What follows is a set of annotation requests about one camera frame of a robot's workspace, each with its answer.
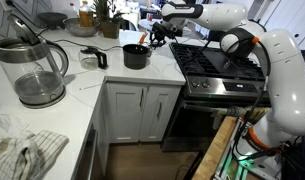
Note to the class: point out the black stone bowl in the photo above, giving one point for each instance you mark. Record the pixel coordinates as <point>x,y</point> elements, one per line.
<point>52,18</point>

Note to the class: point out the narrow white cabinet door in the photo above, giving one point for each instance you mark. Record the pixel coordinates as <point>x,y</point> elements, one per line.
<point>165,123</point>

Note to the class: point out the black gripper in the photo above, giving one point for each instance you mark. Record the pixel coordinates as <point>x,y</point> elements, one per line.
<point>164,30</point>

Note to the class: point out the stainless gas stove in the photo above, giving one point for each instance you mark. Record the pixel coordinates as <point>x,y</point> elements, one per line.
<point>205,90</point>

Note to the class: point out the cooking oil bottle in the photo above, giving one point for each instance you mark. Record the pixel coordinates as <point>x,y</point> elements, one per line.
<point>86,18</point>

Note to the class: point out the round white table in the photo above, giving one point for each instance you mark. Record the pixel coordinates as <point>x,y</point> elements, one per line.
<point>145,25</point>

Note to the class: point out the metal mixing bowl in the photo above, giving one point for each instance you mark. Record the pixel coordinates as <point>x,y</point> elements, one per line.
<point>78,30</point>

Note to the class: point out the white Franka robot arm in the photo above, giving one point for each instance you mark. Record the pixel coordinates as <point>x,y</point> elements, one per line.
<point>288,83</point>

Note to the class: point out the black cooking pot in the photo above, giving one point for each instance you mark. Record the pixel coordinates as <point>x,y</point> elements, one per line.
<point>135,58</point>

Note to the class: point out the potted green plant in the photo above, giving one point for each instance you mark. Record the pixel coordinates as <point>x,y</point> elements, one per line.
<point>110,30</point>

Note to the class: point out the glass electric kettle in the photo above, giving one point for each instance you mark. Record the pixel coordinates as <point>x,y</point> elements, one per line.
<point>38,86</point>

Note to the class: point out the metal robot mounting frame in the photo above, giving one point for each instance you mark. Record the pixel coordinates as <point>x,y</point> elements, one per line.
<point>225,163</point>

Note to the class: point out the white bottle red cap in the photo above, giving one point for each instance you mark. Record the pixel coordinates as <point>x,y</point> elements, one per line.
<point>73,11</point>

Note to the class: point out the wooden table top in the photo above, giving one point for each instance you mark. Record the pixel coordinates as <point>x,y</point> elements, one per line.
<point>215,150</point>

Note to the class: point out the striped dish towel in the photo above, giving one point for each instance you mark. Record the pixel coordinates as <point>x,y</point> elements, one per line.
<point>12,156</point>

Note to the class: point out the wide white cabinet door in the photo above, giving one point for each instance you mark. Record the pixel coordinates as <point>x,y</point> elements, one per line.
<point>125,113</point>

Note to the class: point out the thin white stick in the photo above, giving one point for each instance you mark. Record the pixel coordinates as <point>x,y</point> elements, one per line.
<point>92,86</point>

